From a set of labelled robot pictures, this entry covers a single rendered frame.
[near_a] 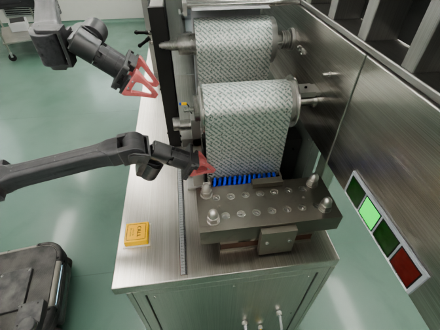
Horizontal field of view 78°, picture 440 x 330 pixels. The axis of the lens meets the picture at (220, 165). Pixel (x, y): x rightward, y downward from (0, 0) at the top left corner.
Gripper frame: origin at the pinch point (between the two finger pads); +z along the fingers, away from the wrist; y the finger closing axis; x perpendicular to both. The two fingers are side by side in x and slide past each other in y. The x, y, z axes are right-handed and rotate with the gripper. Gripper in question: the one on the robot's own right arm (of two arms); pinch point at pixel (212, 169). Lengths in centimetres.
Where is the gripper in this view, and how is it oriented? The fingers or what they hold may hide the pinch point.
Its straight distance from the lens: 84.6
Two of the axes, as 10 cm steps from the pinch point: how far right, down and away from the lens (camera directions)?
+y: 1.3, 6.8, -7.2
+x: 5.0, -6.8, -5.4
